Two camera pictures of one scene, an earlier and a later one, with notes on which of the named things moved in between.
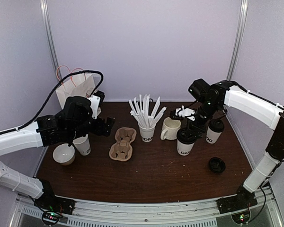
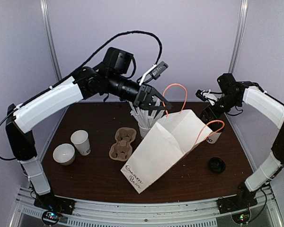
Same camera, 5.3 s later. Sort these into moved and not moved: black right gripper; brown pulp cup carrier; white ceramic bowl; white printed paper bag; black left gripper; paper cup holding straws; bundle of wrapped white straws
Moved: white printed paper bag; black right gripper; black left gripper
Not moved: white ceramic bowl; brown pulp cup carrier; bundle of wrapped white straws; paper cup holding straws
